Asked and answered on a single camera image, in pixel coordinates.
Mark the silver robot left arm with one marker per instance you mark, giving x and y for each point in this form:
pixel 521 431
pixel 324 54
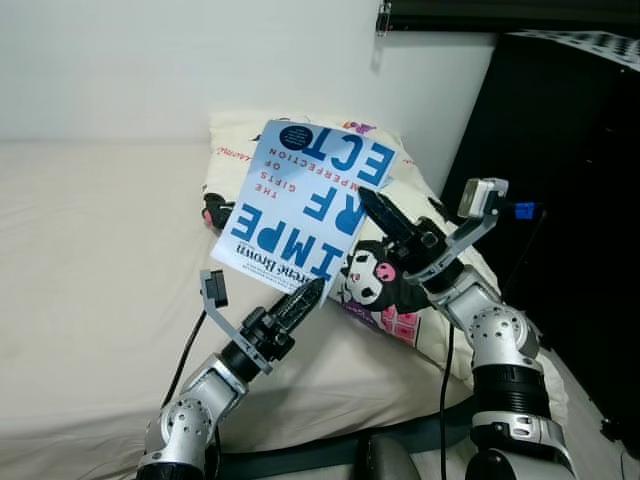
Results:
pixel 190 420

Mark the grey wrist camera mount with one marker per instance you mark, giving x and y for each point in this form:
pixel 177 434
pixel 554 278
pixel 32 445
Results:
pixel 213 288
pixel 485 197

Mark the teal upholstered bed base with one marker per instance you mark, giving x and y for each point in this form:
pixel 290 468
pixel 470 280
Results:
pixel 330 452

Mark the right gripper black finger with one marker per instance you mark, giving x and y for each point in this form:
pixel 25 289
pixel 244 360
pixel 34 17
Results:
pixel 392 222

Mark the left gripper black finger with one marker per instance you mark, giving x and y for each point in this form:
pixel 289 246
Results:
pixel 300 308

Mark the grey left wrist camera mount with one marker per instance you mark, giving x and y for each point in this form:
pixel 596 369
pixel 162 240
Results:
pixel 213 288

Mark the black white checkerboard sheet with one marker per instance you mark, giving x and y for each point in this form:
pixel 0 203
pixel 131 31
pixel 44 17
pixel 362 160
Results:
pixel 600 45

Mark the cream cartoon print blanket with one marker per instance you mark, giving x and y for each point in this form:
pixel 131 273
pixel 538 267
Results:
pixel 380 280

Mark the black cabinet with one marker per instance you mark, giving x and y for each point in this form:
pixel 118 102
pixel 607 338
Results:
pixel 560 200

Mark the cream sheeted mattress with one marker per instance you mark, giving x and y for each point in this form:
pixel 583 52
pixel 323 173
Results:
pixel 100 250

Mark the white book with blue letters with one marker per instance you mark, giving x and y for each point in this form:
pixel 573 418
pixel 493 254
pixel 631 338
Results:
pixel 290 200

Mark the clear blind wand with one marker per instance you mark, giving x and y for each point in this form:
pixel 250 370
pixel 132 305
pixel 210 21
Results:
pixel 383 18

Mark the black window blind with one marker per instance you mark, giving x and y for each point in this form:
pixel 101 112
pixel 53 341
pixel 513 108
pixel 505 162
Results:
pixel 500 12

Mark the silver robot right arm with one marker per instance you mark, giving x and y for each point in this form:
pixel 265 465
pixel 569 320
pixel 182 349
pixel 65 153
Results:
pixel 500 340

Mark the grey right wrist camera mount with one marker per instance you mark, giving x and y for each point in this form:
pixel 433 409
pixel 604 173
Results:
pixel 485 197

